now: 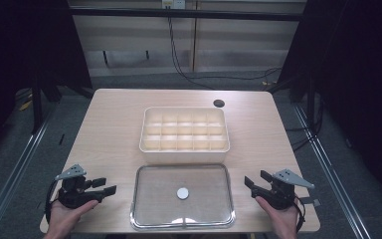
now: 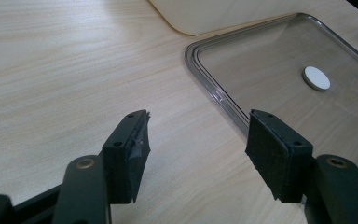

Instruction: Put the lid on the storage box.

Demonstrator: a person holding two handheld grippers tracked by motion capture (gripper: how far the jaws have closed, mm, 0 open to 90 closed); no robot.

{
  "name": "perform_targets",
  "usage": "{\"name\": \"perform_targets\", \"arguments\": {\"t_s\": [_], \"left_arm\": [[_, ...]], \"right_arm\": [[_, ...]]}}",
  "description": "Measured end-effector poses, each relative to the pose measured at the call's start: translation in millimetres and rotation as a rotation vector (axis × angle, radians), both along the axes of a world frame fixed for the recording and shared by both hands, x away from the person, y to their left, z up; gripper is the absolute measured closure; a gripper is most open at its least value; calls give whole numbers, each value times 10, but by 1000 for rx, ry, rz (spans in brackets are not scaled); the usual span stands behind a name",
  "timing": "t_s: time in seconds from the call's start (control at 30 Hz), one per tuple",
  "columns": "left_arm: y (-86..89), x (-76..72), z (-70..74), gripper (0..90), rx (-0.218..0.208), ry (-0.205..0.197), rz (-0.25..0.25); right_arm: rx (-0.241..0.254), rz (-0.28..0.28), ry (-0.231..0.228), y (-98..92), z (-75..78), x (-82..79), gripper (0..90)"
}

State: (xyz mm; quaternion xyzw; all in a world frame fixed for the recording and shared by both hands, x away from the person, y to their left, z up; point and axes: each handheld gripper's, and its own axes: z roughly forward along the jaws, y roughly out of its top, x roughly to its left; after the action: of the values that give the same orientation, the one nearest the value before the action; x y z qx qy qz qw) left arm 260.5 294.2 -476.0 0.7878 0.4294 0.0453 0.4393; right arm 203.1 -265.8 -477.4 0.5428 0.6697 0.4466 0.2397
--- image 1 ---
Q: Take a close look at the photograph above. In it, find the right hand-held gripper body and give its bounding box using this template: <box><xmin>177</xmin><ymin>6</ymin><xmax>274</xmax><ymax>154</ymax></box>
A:
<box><xmin>251</xmin><ymin>167</ymin><xmax>321</xmax><ymax>211</ymax></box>

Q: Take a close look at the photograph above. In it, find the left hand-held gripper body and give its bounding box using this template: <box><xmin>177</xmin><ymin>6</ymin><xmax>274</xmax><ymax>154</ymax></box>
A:
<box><xmin>54</xmin><ymin>163</ymin><xmax>105</xmax><ymax>210</ymax></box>

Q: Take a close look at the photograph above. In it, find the transparent box lid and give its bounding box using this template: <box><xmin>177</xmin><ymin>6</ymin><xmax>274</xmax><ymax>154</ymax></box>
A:
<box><xmin>129</xmin><ymin>162</ymin><xmax>237</xmax><ymax>231</ymax></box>

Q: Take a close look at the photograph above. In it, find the cream divided storage box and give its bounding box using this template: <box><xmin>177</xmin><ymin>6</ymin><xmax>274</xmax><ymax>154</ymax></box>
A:
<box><xmin>138</xmin><ymin>106</ymin><xmax>231</xmax><ymax>164</ymax></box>

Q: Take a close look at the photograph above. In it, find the person's right hand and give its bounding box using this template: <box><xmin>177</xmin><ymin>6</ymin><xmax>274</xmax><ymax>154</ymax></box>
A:
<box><xmin>255</xmin><ymin>195</ymin><xmax>300</xmax><ymax>235</ymax></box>

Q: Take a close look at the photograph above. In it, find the person's left hand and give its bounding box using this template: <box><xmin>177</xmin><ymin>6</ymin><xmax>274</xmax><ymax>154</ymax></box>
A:
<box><xmin>44</xmin><ymin>199</ymin><xmax>100</xmax><ymax>235</ymax></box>

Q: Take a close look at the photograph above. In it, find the black metal stand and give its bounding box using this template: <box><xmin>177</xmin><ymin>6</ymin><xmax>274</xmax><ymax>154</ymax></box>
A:
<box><xmin>267</xmin><ymin>71</ymin><xmax>317</xmax><ymax>125</ymax></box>
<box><xmin>29</xmin><ymin>66</ymin><xmax>64</xmax><ymax>135</ymax></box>

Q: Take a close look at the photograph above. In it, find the yellow object on floor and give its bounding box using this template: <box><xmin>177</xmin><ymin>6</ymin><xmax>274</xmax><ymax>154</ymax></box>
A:
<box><xmin>18</xmin><ymin>99</ymin><xmax>34</xmax><ymax>113</ymax></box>

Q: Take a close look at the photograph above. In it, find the black curtain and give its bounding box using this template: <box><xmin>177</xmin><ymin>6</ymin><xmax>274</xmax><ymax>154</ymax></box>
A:
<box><xmin>0</xmin><ymin>0</ymin><xmax>94</xmax><ymax>167</ymax></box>
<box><xmin>277</xmin><ymin>0</ymin><xmax>382</xmax><ymax>210</ymax></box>

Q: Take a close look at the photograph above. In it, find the left hand-held gripper cable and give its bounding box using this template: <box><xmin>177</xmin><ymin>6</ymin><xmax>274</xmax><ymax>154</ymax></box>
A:
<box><xmin>44</xmin><ymin>180</ymin><xmax>62</xmax><ymax>224</ymax></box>

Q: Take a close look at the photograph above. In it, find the hand-held gripper cable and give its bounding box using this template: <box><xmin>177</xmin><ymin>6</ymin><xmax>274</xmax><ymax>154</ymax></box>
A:
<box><xmin>44</xmin><ymin>180</ymin><xmax>62</xmax><ymax>224</ymax></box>
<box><xmin>291</xmin><ymin>196</ymin><xmax>307</xmax><ymax>233</ymax></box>

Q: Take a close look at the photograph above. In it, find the right hand-held gripper cable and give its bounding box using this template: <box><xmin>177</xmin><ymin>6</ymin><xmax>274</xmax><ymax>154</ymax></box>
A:
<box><xmin>291</xmin><ymin>196</ymin><xmax>307</xmax><ymax>233</ymax></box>

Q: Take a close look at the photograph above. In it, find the metal floor rail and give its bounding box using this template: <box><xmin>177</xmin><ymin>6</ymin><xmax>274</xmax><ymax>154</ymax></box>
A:
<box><xmin>0</xmin><ymin>109</ymin><xmax>58</xmax><ymax>239</ymax></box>
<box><xmin>292</xmin><ymin>104</ymin><xmax>374</xmax><ymax>239</ymax></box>

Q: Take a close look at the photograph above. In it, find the black floor cables bundle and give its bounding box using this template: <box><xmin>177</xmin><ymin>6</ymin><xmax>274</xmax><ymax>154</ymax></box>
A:
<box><xmin>284</xmin><ymin>96</ymin><xmax>324</xmax><ymax>153</ymax></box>

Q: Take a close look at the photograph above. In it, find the black floor cable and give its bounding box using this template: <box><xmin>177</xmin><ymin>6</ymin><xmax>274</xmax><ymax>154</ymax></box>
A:
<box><xmin>185</xmin><ymin>67</ymin><xmax>284</xmax><ymax>88</ymax></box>

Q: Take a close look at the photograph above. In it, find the black hanging cable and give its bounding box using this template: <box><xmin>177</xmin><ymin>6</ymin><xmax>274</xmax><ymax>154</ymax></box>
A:
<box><xmin>166</xmin><ymin>6</ymin><xmax>217</xmax><ymax>92</ymax></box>

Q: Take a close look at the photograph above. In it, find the black horizontal frame bar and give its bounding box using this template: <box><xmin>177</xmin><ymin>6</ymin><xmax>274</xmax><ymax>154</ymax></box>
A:
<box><xmin>69</xmin><ymin>7</ymin><xmax>305</xmax><ymax>23</ymax></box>

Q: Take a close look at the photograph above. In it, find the white wall socket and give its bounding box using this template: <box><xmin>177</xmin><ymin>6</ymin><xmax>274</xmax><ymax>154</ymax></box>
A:
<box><xmin>161</xmin><ymin>0</ymin><xmax>187</xmax><ymax>10</ymax></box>

